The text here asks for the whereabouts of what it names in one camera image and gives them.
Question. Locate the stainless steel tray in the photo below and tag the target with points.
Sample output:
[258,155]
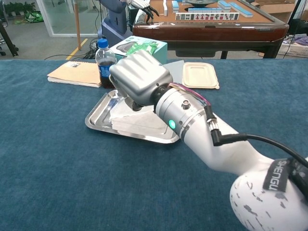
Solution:
[98,118]

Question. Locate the black stand leg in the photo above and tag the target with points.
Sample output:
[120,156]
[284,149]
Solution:
[8,41]

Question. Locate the green bag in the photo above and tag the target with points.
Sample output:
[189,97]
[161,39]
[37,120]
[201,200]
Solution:
[34,16]

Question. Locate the white plastic basket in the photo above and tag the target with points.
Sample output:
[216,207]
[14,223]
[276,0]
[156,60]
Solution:
[294,50]

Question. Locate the kraft spiral notebook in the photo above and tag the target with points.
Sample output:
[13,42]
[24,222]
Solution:
[72,72]

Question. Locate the green plastic packet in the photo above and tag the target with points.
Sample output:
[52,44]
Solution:
[137,48]

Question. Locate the blue-backed mahjong tile row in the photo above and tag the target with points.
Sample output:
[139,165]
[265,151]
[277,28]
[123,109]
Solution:
[241,10]
[225,5]
[204,9]

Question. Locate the cardboard box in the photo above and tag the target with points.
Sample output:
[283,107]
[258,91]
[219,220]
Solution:
[276,9]

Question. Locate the dark round dish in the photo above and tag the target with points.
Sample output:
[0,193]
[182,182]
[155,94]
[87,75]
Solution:
[201,2]

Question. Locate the brown mahjong table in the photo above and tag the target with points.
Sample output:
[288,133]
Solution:
[204,31]

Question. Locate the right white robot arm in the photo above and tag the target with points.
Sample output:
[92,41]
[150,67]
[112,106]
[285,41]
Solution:
[216,149]

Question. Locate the beige plastic lid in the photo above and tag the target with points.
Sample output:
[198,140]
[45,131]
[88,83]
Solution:
[199,74]

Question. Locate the white paper napkin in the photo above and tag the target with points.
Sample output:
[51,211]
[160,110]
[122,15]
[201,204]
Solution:
[139,122]

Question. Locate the blue-backed mahjong tile stack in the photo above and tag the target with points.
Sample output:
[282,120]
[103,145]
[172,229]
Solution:
[175,6]

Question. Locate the upright wooden pole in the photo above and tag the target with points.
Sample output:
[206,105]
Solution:
[77,24]

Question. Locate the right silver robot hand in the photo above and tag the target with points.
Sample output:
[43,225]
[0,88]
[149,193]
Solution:
[137,77]

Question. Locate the white standing mahjong tile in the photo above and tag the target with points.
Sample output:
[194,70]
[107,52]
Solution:
[165,7]

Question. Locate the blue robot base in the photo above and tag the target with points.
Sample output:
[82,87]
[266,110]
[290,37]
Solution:
[115,24]

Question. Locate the teal product box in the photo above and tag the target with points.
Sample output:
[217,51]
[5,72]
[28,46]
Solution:
[160,51]

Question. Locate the black fingered robot hand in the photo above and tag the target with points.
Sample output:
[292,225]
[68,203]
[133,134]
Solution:
[144,6]

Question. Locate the cola bottle blue cap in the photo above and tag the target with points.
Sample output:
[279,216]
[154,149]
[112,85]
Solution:
[104,57]

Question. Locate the face-up mahjong tile row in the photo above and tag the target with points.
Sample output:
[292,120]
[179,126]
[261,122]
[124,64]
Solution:
[207,16]

